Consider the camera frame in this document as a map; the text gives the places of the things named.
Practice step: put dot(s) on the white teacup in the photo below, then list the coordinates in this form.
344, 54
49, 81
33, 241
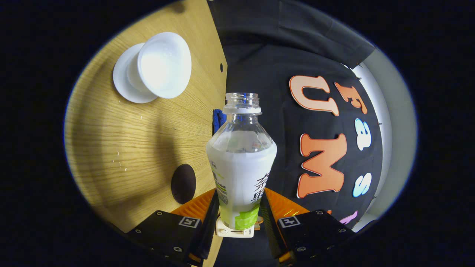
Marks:
163, 65

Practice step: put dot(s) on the blue cloth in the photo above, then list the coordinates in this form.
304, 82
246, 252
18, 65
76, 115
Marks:
219, 120

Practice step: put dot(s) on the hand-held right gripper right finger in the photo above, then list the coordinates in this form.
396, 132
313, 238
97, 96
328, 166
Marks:
268, 233

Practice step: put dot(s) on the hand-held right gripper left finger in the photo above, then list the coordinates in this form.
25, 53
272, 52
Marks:
208, 237

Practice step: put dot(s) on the white toaster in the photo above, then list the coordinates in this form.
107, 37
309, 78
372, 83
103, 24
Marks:
232, 233

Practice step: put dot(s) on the dark brown coaster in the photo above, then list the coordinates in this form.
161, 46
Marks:
183, 183

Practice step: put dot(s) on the white saucer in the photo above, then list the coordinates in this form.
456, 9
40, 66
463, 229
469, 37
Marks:
124, 79

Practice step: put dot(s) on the white label water bottle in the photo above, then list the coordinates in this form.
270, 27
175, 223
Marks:
241, 170

